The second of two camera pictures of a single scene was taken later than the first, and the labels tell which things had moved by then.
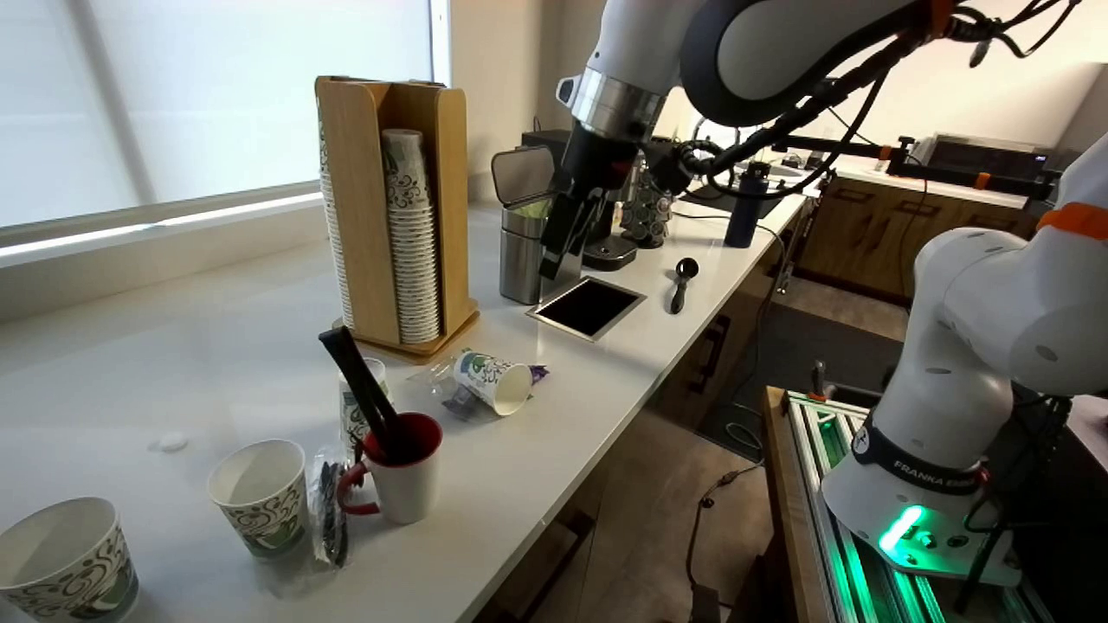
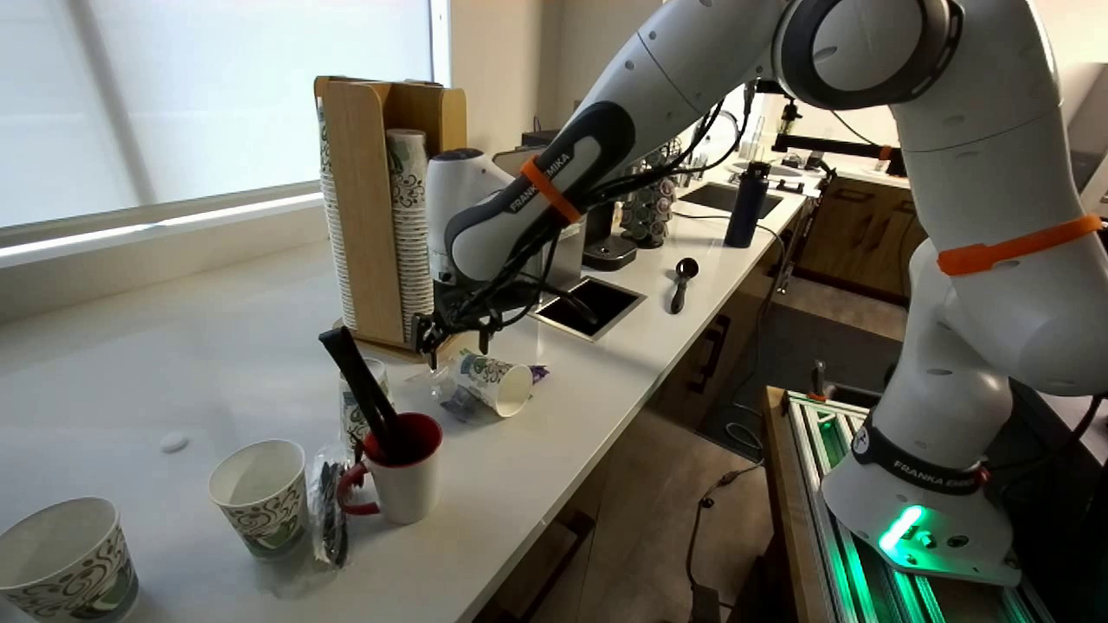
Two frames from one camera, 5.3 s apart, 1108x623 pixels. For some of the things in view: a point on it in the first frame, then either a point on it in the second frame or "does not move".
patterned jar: x=646 y=207 does not move
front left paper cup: x=72 y=557 does not move
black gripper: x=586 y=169 → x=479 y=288
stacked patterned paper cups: x=413 y=243 does not move
